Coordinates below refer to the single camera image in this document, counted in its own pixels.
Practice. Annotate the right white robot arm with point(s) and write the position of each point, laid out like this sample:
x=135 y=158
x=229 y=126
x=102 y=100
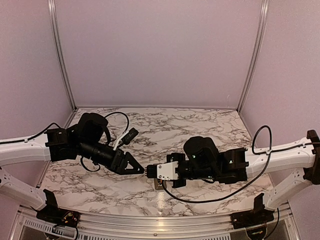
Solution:
x=302 y=156

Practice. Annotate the aluminium frame post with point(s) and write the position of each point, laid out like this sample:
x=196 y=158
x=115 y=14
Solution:
x=261 y=28
x=59 y=52

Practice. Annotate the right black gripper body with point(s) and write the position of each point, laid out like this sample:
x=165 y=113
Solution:
x=206 y=173

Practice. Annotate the right aluminium frame post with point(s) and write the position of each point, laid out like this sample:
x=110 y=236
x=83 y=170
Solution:
x=261 y=28

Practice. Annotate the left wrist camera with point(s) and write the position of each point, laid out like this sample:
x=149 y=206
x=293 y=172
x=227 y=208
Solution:
x=125 y=138

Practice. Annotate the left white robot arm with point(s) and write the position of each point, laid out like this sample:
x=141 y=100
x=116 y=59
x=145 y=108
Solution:
x=28 y=149

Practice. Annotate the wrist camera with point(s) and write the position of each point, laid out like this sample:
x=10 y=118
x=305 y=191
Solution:
x=125 y=138
x=165 y=171

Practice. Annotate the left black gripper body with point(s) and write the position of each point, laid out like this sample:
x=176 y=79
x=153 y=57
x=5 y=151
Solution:
x=88 y=149

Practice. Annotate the front aluminium rail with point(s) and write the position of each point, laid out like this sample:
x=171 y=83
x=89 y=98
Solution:
x=98 y=226

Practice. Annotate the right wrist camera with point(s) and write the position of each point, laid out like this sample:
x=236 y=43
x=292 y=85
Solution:
x=165 y=171

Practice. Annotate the left aluminium frame post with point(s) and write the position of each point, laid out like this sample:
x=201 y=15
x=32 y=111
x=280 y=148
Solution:
x=59 y=52

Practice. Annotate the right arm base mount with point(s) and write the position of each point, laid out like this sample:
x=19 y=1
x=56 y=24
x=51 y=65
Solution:
x=245 y=219

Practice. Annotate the grey remote control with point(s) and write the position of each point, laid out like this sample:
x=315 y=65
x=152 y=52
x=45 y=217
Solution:
x=159 y=184

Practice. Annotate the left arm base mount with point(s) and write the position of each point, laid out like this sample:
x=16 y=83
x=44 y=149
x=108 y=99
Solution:
x=59 y=216

